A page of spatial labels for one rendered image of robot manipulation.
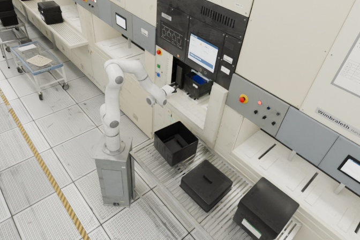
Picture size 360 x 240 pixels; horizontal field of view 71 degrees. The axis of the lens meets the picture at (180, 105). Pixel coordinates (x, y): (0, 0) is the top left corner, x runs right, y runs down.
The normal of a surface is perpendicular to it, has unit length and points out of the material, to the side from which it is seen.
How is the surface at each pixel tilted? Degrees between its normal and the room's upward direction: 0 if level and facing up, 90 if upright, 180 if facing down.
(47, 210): 0
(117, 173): 90
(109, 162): 90
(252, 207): 0
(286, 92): 90
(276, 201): 0
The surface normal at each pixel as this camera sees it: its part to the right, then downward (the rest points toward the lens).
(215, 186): 0.09, -0.76
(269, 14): -0.74, 0.38
